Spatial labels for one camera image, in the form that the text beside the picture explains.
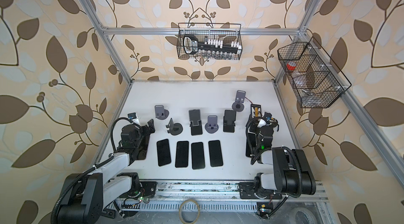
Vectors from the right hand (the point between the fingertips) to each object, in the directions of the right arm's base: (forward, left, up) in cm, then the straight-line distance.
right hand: (259, 118), depth 88 cm
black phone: (-16, +36, -11) cm, 41 cm away
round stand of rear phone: (+16, +8, -9) cm, 20 cm away
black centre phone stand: (0, +36, -2) cm, 36 cm away
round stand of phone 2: (0, +49, -8) cm, 50 cm away
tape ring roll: (-42, +43, -8) cm, 60 cm away
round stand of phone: (-1, +27, -6) cm, 28 cm away
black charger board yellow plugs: (+11, -2, -8) cm, 14 cm away
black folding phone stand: (+3, +16, -4) cm, 17 cm away
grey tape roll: (-44, -11, -10) cm, 46 cm away
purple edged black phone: (-18, +11, +8) cm, 22 cm away
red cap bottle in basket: (+21, -18, +21) cm, 35 cm away
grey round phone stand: (+9, +59, -4) cm, 59 cm away
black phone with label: (-15, +44, -11) cm, 48 cm away
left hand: (+1, +65, 0) cm, 65 cm away
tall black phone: (-15, +26, -11) cm, 32 cm away
